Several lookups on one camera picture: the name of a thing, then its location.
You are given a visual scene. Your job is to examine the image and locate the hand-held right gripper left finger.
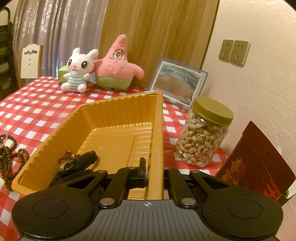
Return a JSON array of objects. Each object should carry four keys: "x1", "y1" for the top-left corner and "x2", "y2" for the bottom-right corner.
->
[{"x1": 57, "y1": 158, "x2": 148, "y2": 208}]

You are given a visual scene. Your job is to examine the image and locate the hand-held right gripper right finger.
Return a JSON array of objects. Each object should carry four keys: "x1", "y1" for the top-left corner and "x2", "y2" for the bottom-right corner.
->
[{"x1": 162, "y1": 167, "x2": 232, "y2": 208}]

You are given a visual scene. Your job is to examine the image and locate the golden plastic tray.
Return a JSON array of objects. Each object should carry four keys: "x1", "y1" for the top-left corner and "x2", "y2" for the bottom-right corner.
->
[{"x1": 11, "y1": 91, "x2": 165, "y2": 200}]

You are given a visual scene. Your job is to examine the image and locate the black strap watch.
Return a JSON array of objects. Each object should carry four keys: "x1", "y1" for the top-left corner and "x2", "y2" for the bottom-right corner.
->
[{"x1": 54, "y1": 150, "x2": 99, "y2": 184}]

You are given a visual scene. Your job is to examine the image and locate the small dark bead bracelet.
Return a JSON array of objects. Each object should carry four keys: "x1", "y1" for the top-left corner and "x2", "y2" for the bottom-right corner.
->
[{"x1": 58, "y1": 151, "x2": 81, "y2": 163}]

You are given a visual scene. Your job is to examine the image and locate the brown bead necklace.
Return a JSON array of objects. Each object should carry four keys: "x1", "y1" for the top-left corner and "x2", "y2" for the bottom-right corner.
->
[{"x1": 0, "y1": 134, "x2": 30, "y2": 191}]

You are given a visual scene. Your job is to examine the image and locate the cashew jar with gold lid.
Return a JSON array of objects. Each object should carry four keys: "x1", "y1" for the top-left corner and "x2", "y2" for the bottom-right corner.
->
[{"x1": 174, "y1": 97, "x2": 234, "y2": 168}]

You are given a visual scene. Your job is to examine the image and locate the pink starfish plush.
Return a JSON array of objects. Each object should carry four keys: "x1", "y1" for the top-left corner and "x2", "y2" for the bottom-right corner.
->
[{"x1": 93, "y1": 34, "x2": 145, "y2": 91}]

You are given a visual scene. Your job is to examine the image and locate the white bunny plush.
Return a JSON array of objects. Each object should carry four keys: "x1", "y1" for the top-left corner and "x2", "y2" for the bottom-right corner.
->
[{"x1": 61, "y1": 47, "x2": 99, "y2": 93}]

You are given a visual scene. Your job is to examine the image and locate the red checkered tablecloth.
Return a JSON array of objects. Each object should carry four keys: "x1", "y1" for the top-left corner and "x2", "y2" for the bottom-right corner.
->
[{"x1": 0, "y1": 76, "x2": 228, "y2": 234}]

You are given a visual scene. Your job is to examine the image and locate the green tissue box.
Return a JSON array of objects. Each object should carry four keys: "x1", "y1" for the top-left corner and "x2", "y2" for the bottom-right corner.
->
[{"x1": 58, "y1": 65, "x2": 70, "y2": 84}]

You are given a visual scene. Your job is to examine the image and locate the brown curtain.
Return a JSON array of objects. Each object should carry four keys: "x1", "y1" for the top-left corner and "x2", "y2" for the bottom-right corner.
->
[{"x1": 98, "y1": 0, "x2": 220, "y2": 90}]

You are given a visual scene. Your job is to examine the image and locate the white wooden chair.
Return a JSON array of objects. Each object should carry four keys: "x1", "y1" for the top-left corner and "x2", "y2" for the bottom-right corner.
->
[{"x1": 18, "y1": 44, "x2": 44, "y2": 88}]

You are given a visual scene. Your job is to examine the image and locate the grey sheer curtain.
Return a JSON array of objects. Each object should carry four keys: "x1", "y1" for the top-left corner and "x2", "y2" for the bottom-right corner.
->
[{"x1": 13, "y1": 0, "x2": 109, "y2": 78}]

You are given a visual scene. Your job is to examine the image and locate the picture frame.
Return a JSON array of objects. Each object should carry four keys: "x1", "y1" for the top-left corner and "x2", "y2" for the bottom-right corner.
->
[{"x1": 147, "y1": 56, "x2": 208, "y2": 109}]

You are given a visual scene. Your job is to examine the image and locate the beige wall socket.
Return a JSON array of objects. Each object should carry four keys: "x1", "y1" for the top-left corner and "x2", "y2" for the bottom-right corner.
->
[
  {"x1": 230, "y1": 40, "x2": 251, "y2": 67},
  {"x1": 218, "y1": 39, "x2": 235, "y2": 62}
]

